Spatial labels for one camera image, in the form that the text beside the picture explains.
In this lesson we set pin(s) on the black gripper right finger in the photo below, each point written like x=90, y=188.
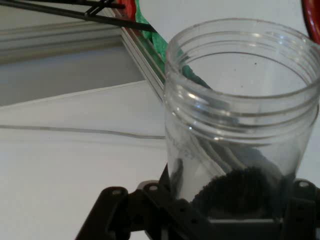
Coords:
x=305, y=212

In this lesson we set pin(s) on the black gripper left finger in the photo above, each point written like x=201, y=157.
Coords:
x=120, y=205

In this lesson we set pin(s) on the black granules heap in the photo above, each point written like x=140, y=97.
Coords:
x=237, y=190

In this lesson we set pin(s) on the clear plastic jar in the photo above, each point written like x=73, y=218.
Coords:
x=225, y=105

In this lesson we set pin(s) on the green foam puzzle piece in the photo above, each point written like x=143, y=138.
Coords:
x=155, y=42

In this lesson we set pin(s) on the black tripod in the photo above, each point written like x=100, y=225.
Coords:
x=112, y=21

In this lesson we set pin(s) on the red bowl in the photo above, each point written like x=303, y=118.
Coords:
x=312, y=20

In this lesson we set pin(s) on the red foam puzzle mat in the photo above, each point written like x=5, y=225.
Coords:
x=127, y=7

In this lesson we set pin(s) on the aluminium rail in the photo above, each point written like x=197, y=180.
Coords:
x=75, y=32

